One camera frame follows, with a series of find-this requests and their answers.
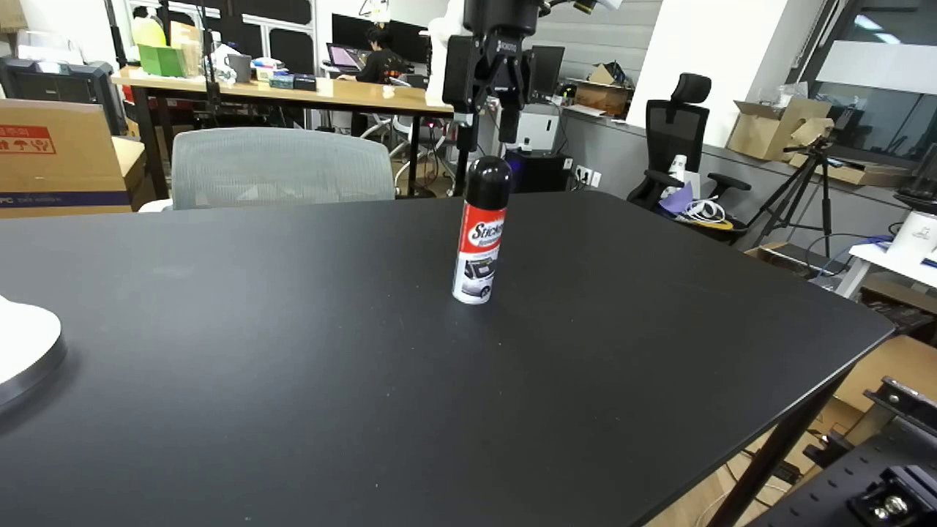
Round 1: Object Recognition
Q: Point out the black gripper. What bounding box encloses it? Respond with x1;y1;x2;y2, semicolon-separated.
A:
446;0;546;113

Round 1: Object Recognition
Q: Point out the long wooden desk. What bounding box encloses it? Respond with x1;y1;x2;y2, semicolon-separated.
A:
114;69;471;203

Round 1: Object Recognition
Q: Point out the cardboard box with red label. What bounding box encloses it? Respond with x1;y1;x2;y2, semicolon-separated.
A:
0;97;147;220

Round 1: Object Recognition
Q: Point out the black table leg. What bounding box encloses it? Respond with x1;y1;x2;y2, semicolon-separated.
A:
707;384;831;527

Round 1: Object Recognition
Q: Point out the white drawer cabinet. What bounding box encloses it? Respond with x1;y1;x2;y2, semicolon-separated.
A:
511;101;566;157

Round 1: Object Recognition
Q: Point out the clear acrylic plate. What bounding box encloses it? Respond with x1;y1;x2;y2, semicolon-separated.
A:
0;293;67;416

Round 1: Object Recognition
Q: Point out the brown cardboard box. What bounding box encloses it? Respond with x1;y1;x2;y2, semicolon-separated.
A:
568;61;639;124

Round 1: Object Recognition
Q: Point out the black metal mounting bracket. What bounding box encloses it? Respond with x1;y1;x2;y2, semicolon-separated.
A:
865;376;937;435

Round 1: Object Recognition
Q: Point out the open laptop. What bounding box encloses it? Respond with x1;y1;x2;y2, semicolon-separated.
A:
326;41;373;76

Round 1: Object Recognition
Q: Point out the red white spray can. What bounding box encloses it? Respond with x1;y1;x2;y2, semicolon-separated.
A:
448;201;511;307

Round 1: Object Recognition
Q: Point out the black clamp with silver screws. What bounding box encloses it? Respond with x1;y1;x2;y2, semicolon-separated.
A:
847;463;937;527

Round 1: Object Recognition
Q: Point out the white cabinet with black panels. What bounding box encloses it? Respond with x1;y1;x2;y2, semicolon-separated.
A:
120;0;319;82

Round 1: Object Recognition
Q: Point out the large cardboard box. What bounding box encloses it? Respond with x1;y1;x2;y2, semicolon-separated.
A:
831;335;937;420

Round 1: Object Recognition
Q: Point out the black computer monitor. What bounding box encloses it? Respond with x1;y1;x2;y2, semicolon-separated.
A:
377;18;433;72

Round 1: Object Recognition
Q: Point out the black office chair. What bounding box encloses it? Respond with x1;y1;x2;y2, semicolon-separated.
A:
628;72;756;239

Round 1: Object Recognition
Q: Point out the green box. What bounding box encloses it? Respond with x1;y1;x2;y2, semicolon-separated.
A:
134;41;187;79

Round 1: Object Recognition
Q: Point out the black equipment case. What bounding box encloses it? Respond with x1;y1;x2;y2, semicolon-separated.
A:
0;56;120;107

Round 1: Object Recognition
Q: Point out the black round lid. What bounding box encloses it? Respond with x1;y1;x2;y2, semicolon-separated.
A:
465;157;515;212

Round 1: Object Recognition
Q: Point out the flat cardboard box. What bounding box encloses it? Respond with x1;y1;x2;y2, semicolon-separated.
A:
817;145;922;190

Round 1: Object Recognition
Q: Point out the open cardboard box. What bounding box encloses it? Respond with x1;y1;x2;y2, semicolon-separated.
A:
726;97;841;167

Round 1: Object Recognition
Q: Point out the tall black tripod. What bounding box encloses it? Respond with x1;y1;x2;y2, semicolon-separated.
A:
743;135;841;263

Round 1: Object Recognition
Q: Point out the white side table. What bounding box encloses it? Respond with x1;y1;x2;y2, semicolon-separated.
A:
834;209;937;302

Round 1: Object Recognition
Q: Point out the small black monitor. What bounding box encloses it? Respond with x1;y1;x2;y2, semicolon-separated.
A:
527;44;568;97

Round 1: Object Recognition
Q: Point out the black perforated breadboard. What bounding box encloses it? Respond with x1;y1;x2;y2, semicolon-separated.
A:
746;376;937;527

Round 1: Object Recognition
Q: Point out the grey office chair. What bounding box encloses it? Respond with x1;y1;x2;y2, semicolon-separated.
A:
139;127;398;215

